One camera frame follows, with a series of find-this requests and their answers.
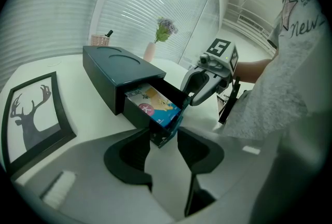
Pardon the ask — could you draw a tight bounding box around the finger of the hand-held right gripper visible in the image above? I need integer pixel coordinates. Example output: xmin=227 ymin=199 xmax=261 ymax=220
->
xmin=180 ymin=66 xmax=210 ymax=98
xmin=190 ymin=76 xmax=220 ymax=107

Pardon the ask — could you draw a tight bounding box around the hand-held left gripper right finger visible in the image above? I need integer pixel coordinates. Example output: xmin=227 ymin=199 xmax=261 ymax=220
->
xmin=177 ymin=127 xmax=281 ymax=224

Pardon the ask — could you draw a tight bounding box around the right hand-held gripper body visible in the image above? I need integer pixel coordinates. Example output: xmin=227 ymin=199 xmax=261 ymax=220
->
xmin=197 ymin=38 xmax=239 ymax=94

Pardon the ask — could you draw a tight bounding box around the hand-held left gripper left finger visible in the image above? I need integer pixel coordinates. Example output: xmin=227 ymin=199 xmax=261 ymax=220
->
xmin=11 ymin=128 xmax=172 ymax=224

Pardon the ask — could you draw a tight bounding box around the blue and white cardboard box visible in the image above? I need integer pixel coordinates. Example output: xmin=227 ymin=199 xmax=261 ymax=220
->
xmin=125 ymin=82 xmax=182 ymax=129

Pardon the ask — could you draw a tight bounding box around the dark teal tissue box holder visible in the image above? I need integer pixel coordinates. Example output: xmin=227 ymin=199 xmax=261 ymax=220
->
xmin=82 ymin=45 xmax=191 ymax=149

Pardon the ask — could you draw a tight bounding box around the person's right forearm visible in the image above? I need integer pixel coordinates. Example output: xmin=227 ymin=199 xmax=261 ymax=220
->
xmin=236 ymin=58 xmax=275 ymax=84

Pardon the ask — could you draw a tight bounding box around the white air vent grille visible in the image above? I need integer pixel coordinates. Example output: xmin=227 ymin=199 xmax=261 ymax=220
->
xmin=237 ymin=14 xmax=278 ymax=50

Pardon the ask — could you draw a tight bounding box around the pale pink vase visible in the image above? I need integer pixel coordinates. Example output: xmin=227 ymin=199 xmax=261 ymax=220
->
xmin=143 ymin=41 xmax=157 ymax=63

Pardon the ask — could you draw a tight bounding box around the person's grey printed t-shirt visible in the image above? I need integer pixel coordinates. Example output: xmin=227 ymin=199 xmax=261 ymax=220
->
xmin=212 ymin=0 xmax=329 ymax=141

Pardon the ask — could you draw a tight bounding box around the black framed deer picture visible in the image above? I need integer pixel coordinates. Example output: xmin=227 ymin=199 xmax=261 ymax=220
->
xmin=1 ymin=71 xmax=78 ymax=174

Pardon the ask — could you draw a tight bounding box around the pink pen basket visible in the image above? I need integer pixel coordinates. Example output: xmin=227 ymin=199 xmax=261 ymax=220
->
xmin=90 ymin=34 xmax=113 ymax=47

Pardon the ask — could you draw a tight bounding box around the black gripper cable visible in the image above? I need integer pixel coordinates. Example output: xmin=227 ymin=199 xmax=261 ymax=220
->
xmin=218 ymin=76 xmax=241 ymax=125

